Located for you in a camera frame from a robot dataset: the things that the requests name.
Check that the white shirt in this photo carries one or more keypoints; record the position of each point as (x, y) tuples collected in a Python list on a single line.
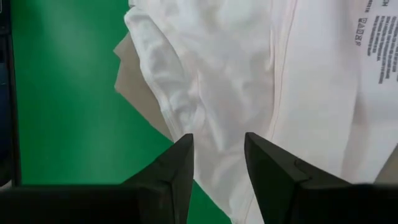
[(233, 62)]

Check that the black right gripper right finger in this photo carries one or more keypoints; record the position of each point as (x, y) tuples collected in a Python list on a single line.
[(295, 202)]

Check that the green table mat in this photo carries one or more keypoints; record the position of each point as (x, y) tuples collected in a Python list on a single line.
[(62, 93)]

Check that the black aluminium table frame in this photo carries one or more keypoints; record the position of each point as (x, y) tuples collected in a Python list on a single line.
[(6, 93)]

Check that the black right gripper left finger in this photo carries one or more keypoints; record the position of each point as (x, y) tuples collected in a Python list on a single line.
[(155, 202)]

